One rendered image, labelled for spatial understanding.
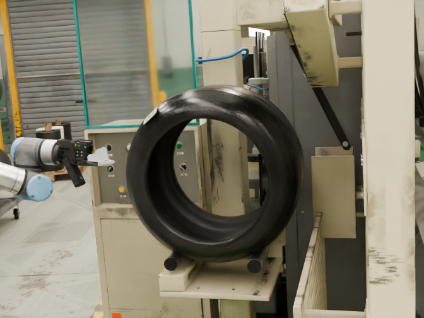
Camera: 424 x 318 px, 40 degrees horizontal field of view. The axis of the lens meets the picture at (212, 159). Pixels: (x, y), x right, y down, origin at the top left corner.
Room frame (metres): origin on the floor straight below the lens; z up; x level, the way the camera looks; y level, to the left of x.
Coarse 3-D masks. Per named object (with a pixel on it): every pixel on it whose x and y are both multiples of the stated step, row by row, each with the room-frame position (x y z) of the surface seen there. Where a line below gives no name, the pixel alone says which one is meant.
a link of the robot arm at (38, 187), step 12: (0, 168) 1.86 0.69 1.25; (12, 168) 1.89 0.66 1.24; (0, 180) 1.85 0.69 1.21; (12, 180) 1.87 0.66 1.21; (24, 180) 1.89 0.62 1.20; (36, 180) 1.90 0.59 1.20; (48, 180) 1.92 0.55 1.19; (12, 192) 1.90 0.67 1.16; (24, 192) 1.89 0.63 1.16; (36, 192) 1.89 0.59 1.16; (48, 192) 1.92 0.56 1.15
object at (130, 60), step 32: (96, 0) 2.69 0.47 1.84; (128, 0) 2.65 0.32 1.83; (160, 0) 2.61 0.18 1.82; (96, 32) 2.69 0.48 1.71; (128, 32) 2.66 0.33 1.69; (160, 32) 2.62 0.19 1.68; (192, 32) 2.58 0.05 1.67; (96, 64) 2.70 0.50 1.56; (128, 64) 2.66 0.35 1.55; (160, 64) 2.62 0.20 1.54; (192, 64) 2.58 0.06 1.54; (96, 96) 2.70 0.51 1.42; (128, 96) 2.66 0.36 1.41; (160, 96) 2.62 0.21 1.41; (96, 128) 2.70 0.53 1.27
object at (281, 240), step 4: (284, 232) 2.08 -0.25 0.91; (280, 236) 2.09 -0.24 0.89; (284, 236) 2.08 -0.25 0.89; (276, 240) 2.09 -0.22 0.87; (280, 240) 2.09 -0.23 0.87; (284, 240) 2.08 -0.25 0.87; (272, 244) 2.09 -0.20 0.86; (276, 244) 2.09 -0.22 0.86; (280, 244) 2.09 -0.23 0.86; (284, 244) 2.08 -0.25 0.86
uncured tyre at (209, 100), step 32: (192, 96) 1.83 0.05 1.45; (224, 96) 1.81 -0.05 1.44; (256, 96) 1.91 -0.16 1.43; (160, 128) 1.83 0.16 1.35; (256, 128) 1.75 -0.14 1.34; (288, 128) 1.86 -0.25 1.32; (128, 160) 1.89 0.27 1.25; (160, 160) 2.12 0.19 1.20; (288, 160) 1.75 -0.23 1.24; (160, 192) 2.10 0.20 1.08; (288, 192) 1.75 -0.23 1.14; (160, 224) 1.83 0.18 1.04; (192, 224) 2.08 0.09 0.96; (224, 224) 2.06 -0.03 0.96; (256, 224) 1.75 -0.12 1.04; (192, 256) 1.83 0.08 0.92; (224, 256) 1.79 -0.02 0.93
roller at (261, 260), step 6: (270, 246) 1.96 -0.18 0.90; (258, 252) 1.83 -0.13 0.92; (264, 252) 1.86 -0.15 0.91; (252, 258) 1.78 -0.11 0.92; (258, 258) 1.79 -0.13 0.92; (264, 258) 1.83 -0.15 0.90; (252, 264) 1.76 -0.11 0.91; (258, 264) 1.76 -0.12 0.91; (252, 270) 1.76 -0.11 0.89; (258, 270) 1.76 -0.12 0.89
